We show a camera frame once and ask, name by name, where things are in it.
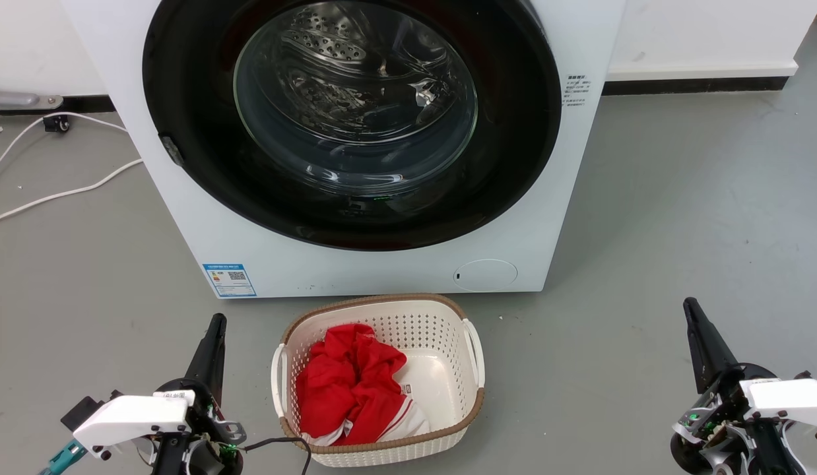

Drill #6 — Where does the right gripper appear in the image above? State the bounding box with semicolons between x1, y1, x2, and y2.
670;298;817;475

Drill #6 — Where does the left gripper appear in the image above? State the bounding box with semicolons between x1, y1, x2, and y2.
148;314;247;475

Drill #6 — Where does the white front-load washing machine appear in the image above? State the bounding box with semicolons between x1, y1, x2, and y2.
60;0;626;299

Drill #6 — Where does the black round washer door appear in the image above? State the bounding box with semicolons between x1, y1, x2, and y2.
143;0;563;252

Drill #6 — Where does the blue energy label sticker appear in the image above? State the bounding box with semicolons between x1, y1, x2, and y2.
202;264;258;299

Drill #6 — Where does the red and white garment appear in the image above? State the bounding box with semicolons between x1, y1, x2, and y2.
295;323;431;447

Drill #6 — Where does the cream plastic laundry basket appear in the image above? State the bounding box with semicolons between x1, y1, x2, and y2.
271;294;486;468

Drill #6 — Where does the round white filter cover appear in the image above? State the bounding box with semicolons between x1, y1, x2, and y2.
453;259;519;293

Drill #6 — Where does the black baseboard strip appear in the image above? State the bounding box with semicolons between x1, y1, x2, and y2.
0;96;116;117
601;77;791;97

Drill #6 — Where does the white text sticker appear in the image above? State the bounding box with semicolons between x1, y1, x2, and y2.
563;73;591;109

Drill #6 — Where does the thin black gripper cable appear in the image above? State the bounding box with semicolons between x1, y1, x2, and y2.
240;436;313;475

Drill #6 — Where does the teal cable connector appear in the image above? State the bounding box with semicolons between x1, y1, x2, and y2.
40;440;88;475

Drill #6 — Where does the grey door latch handle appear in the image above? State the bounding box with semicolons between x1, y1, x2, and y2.
159;135;185;167

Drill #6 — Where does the white floor cable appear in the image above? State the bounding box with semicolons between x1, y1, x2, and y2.
0;158;145;226
0;111;129;187

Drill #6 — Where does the grey metal bracket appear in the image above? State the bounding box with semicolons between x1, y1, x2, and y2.
0;86;65;111

